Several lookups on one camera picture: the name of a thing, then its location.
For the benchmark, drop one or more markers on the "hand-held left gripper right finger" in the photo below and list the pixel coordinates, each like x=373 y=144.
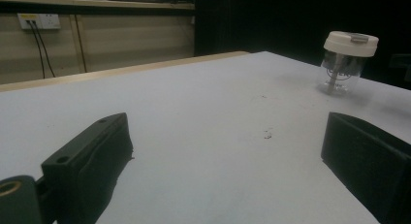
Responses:
x=371 y=159

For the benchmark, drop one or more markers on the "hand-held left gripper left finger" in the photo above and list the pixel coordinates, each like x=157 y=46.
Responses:
x=87 y=166

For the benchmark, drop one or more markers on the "pale drinking straw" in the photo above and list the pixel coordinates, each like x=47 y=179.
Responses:
x=334 y=76

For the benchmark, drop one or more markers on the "clear plastic cup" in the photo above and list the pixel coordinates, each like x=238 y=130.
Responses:
x=350 y=70

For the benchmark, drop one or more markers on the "white cup lid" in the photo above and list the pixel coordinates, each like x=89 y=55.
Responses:
x=342 y=44

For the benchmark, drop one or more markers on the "beige panelled counter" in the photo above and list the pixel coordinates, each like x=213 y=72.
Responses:
x=135 y=36

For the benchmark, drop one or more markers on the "white wall socket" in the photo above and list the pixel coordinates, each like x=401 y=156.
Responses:
x=48 y=22

